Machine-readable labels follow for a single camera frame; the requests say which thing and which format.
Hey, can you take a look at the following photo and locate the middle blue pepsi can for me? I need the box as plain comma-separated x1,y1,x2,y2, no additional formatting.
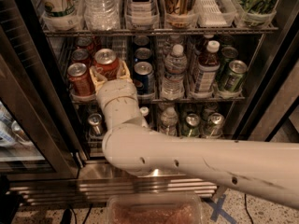
134,48,152,63

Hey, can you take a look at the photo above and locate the rear green soda can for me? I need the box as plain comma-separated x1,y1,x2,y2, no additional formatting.
216,46,238,81

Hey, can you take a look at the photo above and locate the rear blue pepsi can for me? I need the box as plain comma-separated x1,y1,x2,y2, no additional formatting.
133,35,150,49

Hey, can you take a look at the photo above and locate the front left red soda can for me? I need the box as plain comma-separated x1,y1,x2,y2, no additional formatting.
67,63,94,96

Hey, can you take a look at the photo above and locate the front clear water bottle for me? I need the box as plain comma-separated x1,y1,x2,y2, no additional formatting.
162,44,187,100

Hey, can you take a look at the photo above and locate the bottom shelf silver can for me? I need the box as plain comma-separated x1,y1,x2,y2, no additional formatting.
88,113,104,136

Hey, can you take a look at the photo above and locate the glass fridge door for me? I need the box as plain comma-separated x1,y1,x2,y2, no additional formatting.
0,0,85,182

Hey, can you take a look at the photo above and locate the rear left red soda can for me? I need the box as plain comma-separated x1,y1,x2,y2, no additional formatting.
75,36,96,55

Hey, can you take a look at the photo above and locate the top shelf water bottle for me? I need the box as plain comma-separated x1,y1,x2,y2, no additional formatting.
83,0,120,31

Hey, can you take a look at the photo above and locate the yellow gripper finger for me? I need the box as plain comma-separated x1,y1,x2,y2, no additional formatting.
90,66,107,91
117,59,132,82

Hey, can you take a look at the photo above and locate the top shelf tea bottle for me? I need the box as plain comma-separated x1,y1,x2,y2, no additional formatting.
127,0,155,17

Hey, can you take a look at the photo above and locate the shelf water bottle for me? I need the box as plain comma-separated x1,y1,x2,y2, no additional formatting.
159,106,178,136
83,0,120,31

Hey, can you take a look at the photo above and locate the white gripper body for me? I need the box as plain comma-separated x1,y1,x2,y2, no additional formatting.
96,79,149,130

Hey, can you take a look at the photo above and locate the brown iced tea bottle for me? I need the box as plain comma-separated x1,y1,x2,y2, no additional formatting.
192,40,220,93

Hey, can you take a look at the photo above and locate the blue pepsi can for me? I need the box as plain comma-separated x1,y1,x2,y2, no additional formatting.
134,48,152,63
133,35,150,49
133,62,154,95

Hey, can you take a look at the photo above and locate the empty white plastic tray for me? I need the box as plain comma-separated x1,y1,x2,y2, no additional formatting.
196,0,236,28

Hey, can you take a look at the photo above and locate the front blue pepsi can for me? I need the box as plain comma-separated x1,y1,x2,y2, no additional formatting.
133,62,154,95

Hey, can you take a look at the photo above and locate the clear plastic bin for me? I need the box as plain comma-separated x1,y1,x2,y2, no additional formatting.
105,192,204,224

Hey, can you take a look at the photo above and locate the top shelf white tall can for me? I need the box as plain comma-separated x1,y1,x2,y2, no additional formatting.
36,0,78,18

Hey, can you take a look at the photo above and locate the bottom shelf water bottle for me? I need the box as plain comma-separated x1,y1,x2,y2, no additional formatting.
159,106,178,136

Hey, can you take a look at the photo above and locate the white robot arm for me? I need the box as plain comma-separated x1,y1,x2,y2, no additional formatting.
96,78,299,209

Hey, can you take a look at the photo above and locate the middle left red soda can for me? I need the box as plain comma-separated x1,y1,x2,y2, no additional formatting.
71,49,91,67

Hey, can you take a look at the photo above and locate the red coca-cola can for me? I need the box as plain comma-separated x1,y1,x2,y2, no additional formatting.
93,49,120,80

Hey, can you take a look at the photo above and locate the stainless steel fridge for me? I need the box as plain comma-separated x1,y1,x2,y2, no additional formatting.
0,0,299,208

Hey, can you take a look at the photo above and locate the front green soda can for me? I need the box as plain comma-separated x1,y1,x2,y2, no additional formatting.
218,60,248,92

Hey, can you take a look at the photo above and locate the black power cable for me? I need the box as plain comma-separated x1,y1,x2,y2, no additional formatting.
243,193,255,224

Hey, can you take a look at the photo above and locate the blue tape cross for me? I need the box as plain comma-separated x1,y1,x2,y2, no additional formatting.
205,194,237,224

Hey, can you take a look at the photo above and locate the green soda can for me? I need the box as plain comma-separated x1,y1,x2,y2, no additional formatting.
218,60,248,92
216,46,238,81

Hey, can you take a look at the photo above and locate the bottom right green can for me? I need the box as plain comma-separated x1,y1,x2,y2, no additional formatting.
203,113,224,138

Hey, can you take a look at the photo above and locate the bottom left green can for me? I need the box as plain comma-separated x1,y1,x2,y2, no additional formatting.
181,113,200,137

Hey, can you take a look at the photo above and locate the bottom shelf tea bottle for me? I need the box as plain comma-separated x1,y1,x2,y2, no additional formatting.
139,106,150,127

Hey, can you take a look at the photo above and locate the red soda can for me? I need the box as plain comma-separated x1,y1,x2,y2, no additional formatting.
71,49,91,67
75,36,96,55
67,63,94,96

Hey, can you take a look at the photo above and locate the shelf tea bottle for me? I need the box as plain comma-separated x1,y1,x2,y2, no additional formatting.
127,0,155,17
139,106,150,127

